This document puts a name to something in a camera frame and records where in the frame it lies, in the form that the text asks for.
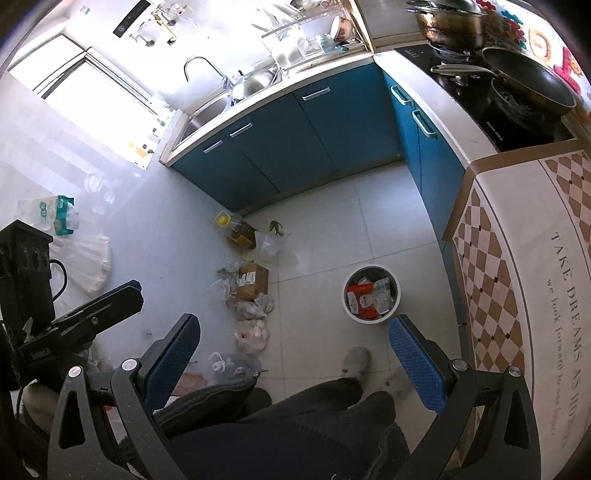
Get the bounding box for person's left forearm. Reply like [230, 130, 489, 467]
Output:
[14, 383, 63, 444]

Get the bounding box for checked cover cloth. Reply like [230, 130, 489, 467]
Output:
[443, 138, 591, 480]

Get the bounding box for white plastic bag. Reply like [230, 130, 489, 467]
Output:
[48, 233, 114, 294]

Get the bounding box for blue stove cabinet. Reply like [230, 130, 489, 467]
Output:
[383, 69, 466, 252]

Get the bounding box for colourful wall stickers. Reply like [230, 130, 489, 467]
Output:
[480, 0, 591, 93]

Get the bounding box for person's right leg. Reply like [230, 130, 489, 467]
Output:
[185, 392, 411, 480]

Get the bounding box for chrome faucet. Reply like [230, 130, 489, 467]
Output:
[184, 56, 232, 90]

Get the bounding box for dish rack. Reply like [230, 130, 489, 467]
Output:
[261, 9, 365, 70]

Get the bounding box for steel bowl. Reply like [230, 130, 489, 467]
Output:
[231, 68, 278, 100]

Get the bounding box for clear bag with pink food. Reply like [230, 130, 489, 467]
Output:
[235, 318, 271, 355]

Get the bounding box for grey right slipper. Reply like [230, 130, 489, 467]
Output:
[385, 369, 411, 398]

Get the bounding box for clear bag with beige food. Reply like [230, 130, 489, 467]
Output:
[226, 295, 275, 321]

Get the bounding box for red white packet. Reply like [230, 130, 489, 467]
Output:
[346, 284, 377, 319]

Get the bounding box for white water heater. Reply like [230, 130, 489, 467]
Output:
[113, 0, 153, 38]

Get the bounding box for grey plastic wrapper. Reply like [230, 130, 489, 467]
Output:
[372, 277, 397, 315]

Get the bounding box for clear bag with greens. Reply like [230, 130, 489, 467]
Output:
[255, 220, 289, 264]

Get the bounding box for person's left leg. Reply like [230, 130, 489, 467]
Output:
[240, 376, 363, 444]

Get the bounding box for blue sink cabinet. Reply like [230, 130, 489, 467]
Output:
[171, 62, 402, 215]

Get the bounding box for black frying pan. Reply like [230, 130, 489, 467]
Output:
[431, 46, 578, 116]

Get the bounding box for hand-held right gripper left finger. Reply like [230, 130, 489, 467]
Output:
[46, 314, 201, 480]

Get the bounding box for steel pot with lid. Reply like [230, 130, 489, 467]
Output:
[406, 0, 490, 49]

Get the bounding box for window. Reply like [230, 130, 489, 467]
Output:
[9, 34, 158, 139]

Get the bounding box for green white paper pack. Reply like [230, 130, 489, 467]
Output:
[18, 195, 77, 236]

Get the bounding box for grey left slipper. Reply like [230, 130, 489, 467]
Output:
[342, 347, 371, 376]

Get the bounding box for black cable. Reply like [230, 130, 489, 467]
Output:
[48, 258, 68, 301]

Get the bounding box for clear knotted plastic bag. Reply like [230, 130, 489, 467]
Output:
[208, 352, 262, 381]

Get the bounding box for white round bin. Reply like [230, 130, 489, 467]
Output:
[342, 264, 400, 325]

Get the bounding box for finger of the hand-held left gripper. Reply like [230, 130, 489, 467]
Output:
[48, 280, 144, 342]

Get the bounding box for grey slipper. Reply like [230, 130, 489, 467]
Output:
[385, 369, 411, 398]
[342, 347, 371, 376]

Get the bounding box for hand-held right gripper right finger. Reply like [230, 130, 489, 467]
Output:
[389, 315, 542, 480]

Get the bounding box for person's leg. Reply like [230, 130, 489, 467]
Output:
[185, 392, 411, 480]
[240, 376, 363, 444]

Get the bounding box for grey knitted sweater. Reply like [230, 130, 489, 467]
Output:
[154, 373, 273, 439]

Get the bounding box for black glass cooktop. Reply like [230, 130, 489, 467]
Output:
[394, 44, 578, 153]

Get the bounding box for oil bottle with yellow cap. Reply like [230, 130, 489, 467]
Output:
[213, 210, 258, 250]

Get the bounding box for brown cardboard box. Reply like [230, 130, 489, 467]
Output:
[231, 262, 269, 301]

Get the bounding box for crumpled clear plastic bag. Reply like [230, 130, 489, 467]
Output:
[211, 261, 241, 294]

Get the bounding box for steel sink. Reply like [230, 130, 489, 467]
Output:
[178, 90, 234, 141]

